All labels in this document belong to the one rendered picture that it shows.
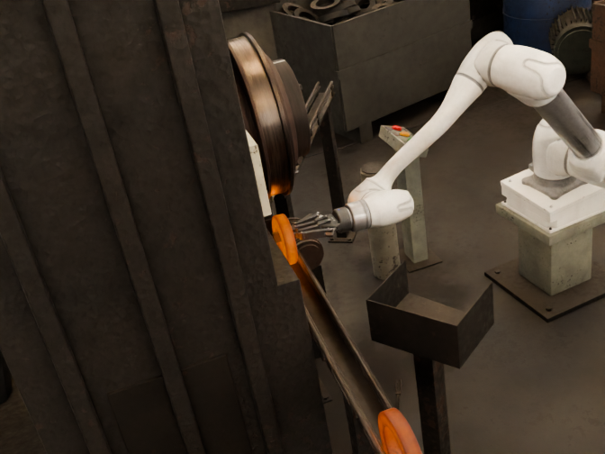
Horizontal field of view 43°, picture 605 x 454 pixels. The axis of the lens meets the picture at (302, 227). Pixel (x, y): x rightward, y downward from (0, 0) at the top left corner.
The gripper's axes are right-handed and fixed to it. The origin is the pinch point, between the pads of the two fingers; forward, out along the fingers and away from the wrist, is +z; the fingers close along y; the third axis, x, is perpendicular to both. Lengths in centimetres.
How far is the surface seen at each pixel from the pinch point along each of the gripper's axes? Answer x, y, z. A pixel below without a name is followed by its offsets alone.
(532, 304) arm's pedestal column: -69, 19, -100
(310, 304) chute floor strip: -12.6, -20.0, 0.2
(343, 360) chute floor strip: -15.3, -44.0, -0.4
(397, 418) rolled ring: -1, -83, 1
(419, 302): -14.3, -30.7, -28.5
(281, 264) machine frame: 10.5, -31.8, 9.5
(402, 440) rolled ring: -3, -88, 3
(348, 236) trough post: -73, 108, -58
